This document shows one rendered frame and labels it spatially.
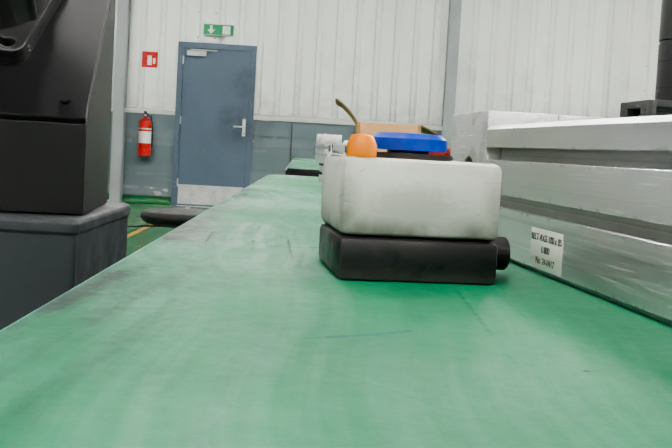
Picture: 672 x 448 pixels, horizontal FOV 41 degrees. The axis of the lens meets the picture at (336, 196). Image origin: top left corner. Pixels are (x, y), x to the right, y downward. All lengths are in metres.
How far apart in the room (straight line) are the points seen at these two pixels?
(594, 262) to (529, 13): 11.59
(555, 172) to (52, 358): 0.31
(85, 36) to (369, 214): 0.42
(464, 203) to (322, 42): 11.21
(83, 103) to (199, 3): 11.07
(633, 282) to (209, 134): 11.25
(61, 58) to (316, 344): 0.52
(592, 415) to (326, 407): 0.07
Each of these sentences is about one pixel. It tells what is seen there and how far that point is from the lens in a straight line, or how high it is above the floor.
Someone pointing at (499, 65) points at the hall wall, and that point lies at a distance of 11.85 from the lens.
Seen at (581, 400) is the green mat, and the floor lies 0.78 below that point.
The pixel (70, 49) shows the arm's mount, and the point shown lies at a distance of 0.78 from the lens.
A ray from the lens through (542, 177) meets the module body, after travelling 0.51.
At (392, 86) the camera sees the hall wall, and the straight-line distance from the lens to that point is 11.67.
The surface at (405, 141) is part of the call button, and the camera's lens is 0.45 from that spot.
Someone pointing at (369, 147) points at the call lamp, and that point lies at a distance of 0.43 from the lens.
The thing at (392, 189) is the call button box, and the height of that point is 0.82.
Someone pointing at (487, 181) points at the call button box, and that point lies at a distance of 0.44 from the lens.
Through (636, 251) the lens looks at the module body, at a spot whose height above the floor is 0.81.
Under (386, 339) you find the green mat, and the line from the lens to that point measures 0.31.
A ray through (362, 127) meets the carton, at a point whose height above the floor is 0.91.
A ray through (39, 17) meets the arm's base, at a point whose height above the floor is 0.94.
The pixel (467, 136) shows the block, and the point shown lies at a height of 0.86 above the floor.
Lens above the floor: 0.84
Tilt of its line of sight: 3 degrees down
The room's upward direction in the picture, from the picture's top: 3 degrees clockwise
